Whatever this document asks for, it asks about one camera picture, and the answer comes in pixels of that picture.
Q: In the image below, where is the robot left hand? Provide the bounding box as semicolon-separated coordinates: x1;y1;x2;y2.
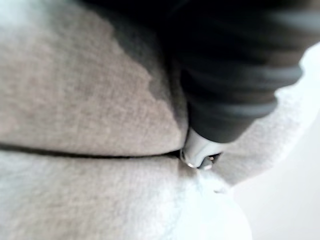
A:
79;0;320;171

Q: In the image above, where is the beige fabric cushion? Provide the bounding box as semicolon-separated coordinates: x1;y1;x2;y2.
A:
0;0;311;187

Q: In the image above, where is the light grey fabric cushion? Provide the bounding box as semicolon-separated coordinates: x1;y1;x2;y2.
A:
0;146;252;240

